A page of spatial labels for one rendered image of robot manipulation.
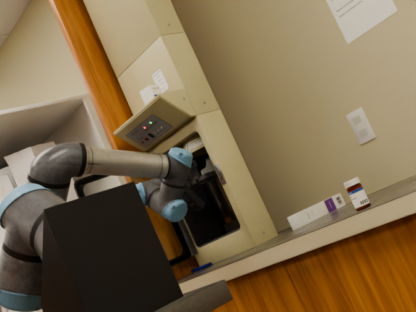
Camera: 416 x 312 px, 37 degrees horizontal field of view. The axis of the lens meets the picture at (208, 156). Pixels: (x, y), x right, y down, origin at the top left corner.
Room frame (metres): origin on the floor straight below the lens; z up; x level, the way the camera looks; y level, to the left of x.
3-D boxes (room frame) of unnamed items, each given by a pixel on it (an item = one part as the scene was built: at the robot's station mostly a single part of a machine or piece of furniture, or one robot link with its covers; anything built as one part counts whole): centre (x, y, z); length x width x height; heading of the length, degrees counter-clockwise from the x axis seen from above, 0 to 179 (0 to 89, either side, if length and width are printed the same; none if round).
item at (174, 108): (2.10, 0.13, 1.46); 0.32 x 0.12 x 0.10; 42
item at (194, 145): (2.19, 0.00, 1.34); 0.18 x 0.18 x 0.05
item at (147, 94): (2.06, 0.09, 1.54); 0.05 x 0.05 x 0.06; 58
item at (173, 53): (2.23, -0.01, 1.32); 0.32 x 0.25 x 0.77; 42
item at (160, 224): (2.16, 0.33, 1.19); 0.30 x 0.01 x 0.40; 122
